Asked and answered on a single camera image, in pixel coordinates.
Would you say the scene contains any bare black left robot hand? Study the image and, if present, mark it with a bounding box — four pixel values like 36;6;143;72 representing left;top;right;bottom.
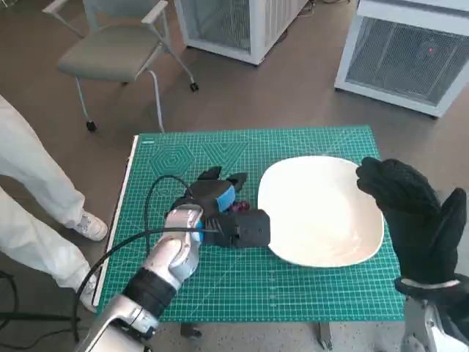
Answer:
174;165;250;221

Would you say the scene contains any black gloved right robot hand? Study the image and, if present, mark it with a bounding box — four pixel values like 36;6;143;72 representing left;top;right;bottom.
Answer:
355;157;468;285

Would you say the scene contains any white plate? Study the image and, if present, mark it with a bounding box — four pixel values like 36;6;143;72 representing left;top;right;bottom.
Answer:
256;155;385;268

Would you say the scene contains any white table edge strip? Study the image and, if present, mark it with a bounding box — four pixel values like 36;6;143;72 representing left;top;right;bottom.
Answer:
91;134;140;307

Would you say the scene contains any green cutting mat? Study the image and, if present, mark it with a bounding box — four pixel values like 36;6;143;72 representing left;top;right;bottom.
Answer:
95;125;406;324

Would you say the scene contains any metal table clamp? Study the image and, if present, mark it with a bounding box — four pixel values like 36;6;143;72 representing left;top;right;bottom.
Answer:
317;321;335;352
180;321;204;340

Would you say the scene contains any white mesh cabinet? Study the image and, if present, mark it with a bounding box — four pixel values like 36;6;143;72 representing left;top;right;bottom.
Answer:
333;0;469;120
174;0;313;67

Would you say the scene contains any grey chair with castors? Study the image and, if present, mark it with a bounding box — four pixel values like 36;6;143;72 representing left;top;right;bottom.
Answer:
43;0;201;133

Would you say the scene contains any person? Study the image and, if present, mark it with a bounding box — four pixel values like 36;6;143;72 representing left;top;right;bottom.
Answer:
0;94;110;313

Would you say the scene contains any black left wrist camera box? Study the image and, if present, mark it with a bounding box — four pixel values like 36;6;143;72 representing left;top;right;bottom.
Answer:
207;209;271;250

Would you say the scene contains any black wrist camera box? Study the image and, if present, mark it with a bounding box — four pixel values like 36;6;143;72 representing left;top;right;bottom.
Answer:
435;302;469;345
207;209;271;250

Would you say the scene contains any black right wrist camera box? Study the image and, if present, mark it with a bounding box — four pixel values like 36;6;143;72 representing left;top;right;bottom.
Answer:
435;302;469;345

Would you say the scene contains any black floor cable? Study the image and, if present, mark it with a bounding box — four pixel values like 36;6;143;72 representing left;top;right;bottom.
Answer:
0;269;82;348

